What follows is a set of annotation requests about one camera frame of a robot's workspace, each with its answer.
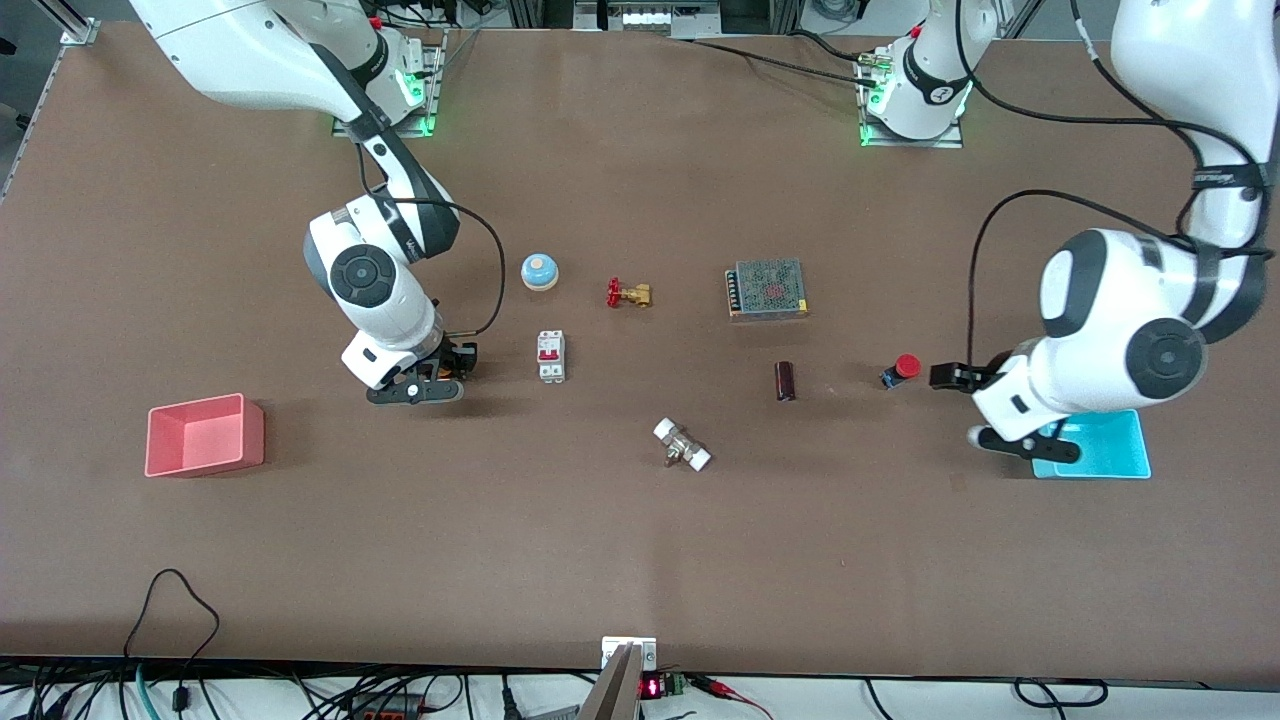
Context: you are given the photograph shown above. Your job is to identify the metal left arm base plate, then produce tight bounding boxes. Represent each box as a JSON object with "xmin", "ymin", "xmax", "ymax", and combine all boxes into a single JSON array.
[{"xmin": 860, "ymin": 55, "xmax": 964, "ymax": 149}]

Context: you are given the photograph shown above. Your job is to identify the red clip lead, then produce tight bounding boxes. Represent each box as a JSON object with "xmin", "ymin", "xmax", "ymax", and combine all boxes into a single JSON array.
[{"xmin": 695, "ymin": 677, "xmax": 773, "ymax": 720}]

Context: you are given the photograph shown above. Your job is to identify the black coiled cable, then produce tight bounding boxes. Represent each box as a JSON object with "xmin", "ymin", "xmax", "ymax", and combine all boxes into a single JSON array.
[{"xmin": 1014, "ymin": 678, "xmax": 1109, "ymax": 708}]

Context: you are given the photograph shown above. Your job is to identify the black looped cable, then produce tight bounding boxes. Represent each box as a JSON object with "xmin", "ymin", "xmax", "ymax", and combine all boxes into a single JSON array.
[{"xmin": 122, "ymin": 569, "xmax": 221, "ymax": 713}]

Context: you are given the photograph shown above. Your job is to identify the pink plastic bin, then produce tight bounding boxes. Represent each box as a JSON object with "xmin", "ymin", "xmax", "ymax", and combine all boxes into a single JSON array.
[{"xmin": 144, "ymin": 393, "xmax": 265, "ymax": 478}]

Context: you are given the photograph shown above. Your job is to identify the long black table cable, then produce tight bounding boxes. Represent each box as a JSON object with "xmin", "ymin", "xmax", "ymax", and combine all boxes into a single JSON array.
[{"xmin": 680, "ymin": 35, "xmax": 881, "ymax": 86}]

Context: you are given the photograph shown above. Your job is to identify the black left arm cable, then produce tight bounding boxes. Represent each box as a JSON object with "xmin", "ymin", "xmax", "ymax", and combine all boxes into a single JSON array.
[{"xmin": 955, "ymin": 0, "xmax": 1276, "ymax": 371}]

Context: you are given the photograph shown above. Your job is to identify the metal mesh power supply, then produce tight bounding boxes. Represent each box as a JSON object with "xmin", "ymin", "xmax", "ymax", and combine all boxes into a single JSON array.
[{"xmin": 725, "ymin": 258, "xmax": 809, "ymax": 321}]

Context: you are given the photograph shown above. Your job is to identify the metal fitting white ends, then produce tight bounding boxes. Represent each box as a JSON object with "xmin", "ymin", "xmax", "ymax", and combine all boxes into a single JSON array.
[{"xmin": 653, "ymin": 417, "xmax": 713, "ymax": 473}]

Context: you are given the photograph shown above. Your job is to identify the cyan plastic bin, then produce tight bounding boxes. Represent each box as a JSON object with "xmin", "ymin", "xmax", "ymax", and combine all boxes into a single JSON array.
[{"xmin": 1033, "ymin": 408, "xmax": 1152, "ymax": 481}]

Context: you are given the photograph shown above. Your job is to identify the grey device with lights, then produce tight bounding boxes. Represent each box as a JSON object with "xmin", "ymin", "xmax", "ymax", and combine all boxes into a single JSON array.
[{"xmin": 575, "ymin": 0, "xmax": 721, "ymax": 37}]

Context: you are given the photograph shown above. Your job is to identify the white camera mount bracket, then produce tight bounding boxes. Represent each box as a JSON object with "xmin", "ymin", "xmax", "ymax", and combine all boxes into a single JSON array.
[{"xmin": 578, "ymin": 637, "xmax": 658, "ymax": 720}]

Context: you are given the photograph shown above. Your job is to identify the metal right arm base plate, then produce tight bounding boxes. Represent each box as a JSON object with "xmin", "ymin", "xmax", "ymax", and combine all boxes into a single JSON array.
[{"xmin": 332, "ymin": 28, "xmax": 446, "ymax": 138}]

